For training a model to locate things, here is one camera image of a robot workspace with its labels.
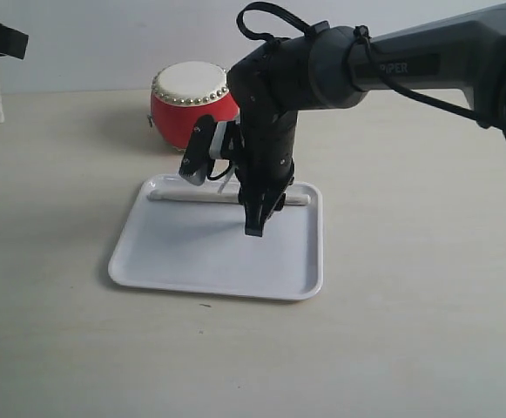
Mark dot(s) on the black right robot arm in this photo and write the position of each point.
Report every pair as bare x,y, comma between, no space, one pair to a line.
457,64

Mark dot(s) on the white rectangular plastic tray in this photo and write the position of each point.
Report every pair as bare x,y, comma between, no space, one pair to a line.
193,247

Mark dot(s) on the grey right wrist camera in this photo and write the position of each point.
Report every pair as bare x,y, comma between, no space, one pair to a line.
211,151

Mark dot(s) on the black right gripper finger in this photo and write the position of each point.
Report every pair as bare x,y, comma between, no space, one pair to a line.
258,209
277,192

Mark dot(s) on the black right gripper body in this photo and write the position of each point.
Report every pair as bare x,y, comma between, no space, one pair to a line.
266,167

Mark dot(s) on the small red drum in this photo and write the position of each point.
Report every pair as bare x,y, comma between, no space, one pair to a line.
183,92

